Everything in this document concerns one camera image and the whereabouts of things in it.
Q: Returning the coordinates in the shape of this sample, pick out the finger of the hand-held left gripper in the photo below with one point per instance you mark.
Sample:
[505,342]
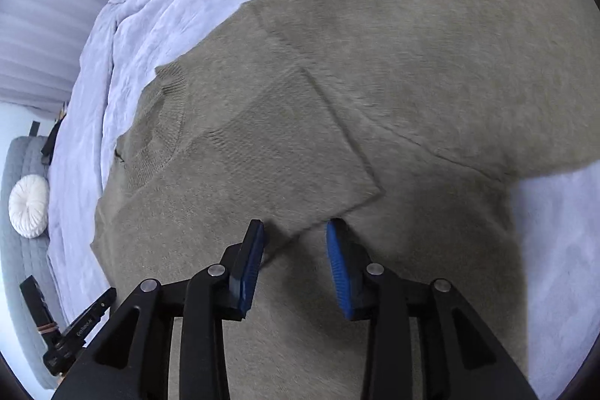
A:
[91,313]
[35,301]

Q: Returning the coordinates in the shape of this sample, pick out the pale pleated curtain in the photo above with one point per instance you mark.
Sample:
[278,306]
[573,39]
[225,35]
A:
[56,6]

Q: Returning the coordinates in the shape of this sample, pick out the grey quilted sofa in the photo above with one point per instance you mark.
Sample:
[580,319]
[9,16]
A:
[23,269]

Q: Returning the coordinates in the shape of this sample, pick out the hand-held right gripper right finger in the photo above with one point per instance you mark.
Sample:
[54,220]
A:
[338,269]

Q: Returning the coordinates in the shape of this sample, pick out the white round pillow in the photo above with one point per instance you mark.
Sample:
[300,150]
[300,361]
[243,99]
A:
[28,205]

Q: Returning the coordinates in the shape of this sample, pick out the olive grey knit sweater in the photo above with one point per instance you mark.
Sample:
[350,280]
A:
[375,76]

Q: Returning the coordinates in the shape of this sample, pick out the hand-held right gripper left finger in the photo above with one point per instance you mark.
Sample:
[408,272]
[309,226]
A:
[251,262]

